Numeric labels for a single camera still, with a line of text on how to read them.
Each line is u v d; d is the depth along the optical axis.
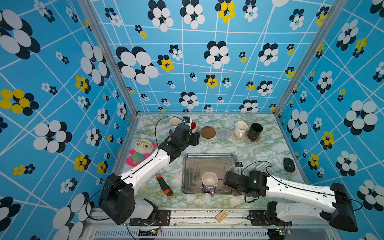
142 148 0.91
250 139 1.04
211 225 0.73
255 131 0.98
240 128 0.99
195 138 0.72
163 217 0.74
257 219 0.72
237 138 1.04
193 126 1.02
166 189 0.83
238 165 0.69
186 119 0.71
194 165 0.95
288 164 0.89
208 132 1.09
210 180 0.85
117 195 0.43
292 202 0.45
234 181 0.55
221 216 0.74
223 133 1.08
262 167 0.90
